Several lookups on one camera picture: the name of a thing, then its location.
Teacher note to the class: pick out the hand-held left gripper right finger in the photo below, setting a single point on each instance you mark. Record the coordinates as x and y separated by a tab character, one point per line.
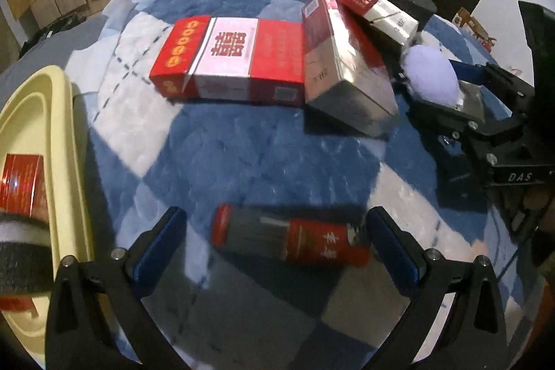
392	255

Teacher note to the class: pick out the dark red carton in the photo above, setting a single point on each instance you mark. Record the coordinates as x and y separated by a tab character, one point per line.
21	183

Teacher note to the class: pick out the cardboard box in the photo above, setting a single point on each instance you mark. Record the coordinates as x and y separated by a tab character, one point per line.
472	26

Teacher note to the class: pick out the small red and grey pack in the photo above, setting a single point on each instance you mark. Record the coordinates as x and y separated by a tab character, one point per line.
312	242

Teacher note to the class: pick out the small silver pack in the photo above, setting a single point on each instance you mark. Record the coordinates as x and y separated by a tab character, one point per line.
470	99

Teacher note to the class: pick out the yellow plastic basin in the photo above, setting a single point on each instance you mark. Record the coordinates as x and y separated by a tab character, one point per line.
56	136

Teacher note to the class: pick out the blue and white checkered blanket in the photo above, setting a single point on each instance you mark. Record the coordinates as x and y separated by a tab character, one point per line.
243	162

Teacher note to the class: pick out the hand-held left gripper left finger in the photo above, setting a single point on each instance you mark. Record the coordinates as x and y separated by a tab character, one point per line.
158	253

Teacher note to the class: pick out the red and white carton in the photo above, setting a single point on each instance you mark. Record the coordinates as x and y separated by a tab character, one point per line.
234	58

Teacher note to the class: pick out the purple fluffy ball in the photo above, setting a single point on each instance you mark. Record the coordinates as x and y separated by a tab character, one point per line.
429	73

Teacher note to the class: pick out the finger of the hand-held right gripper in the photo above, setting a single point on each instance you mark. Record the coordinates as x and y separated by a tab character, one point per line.
446	118
468	69

